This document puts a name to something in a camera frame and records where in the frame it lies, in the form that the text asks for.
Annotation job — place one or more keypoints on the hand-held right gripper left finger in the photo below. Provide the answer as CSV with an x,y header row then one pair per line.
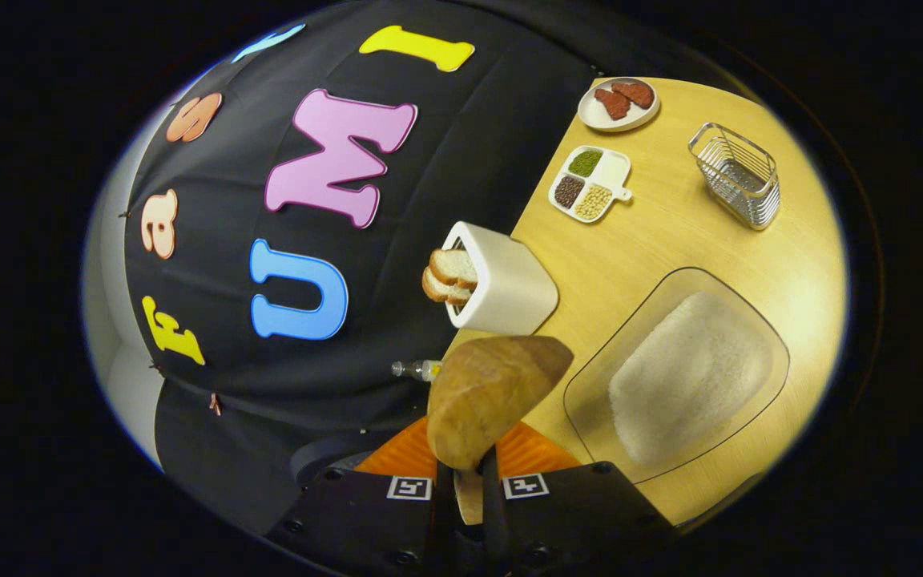
x,y
365,521

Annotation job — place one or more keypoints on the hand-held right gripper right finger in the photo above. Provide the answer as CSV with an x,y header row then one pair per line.
x,y
582,521

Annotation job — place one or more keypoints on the wooden spoon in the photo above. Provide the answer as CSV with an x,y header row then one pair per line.
x,y
485,393

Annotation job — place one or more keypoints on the white rice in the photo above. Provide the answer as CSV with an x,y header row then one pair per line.
x,y
690,377

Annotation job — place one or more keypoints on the clear glass container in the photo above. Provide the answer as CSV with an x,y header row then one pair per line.
x,y
590,401

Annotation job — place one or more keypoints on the small glass bottle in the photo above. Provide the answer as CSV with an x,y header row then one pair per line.
x,y
417,369

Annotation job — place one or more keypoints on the pink cloth clip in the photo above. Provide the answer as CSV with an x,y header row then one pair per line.
x,y
215,403

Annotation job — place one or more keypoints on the white toaster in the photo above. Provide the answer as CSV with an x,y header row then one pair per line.
x,y
509,288

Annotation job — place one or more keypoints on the white divided bean dish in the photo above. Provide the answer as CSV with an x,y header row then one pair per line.
x,y
590,184

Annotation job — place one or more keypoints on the white round plate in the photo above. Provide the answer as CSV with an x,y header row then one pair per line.
x,y
594,116

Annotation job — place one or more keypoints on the red meat piece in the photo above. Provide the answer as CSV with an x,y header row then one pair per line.
x,y
612,104
634,94

